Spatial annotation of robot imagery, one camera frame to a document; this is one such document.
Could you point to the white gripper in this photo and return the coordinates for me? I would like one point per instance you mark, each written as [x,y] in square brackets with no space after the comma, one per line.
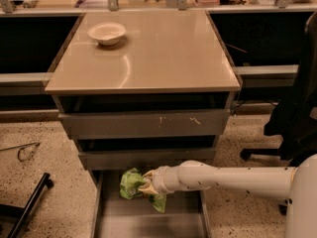
[159,179]

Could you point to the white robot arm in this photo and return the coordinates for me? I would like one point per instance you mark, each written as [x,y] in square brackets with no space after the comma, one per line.
[295,186]

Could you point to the black chair base leg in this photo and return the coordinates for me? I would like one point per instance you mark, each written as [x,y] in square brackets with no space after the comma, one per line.
[20,214]

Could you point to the grey middle drawer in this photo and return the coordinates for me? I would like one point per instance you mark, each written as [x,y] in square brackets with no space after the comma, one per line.
[119,154]

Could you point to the grey drawer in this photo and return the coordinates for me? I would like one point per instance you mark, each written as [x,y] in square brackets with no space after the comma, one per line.
[131,116]
[116,217]
[119,154]

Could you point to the black office chair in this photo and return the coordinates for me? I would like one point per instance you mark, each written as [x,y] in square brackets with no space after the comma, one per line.
[292,117]

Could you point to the white paper bowl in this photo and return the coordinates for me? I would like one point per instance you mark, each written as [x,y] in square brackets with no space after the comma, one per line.
[107,34]

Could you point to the grey top drawer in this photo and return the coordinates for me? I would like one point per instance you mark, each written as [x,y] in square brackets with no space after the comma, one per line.
[131,116]

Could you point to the grey bottom drawer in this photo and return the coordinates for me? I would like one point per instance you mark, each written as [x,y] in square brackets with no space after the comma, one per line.
[116,217]

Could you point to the green rice chip bag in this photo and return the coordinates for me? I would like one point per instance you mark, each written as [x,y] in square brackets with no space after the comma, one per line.
[130,182]

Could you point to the grey drawer cabinet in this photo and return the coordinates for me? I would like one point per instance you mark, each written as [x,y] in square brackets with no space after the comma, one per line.
[162,52]

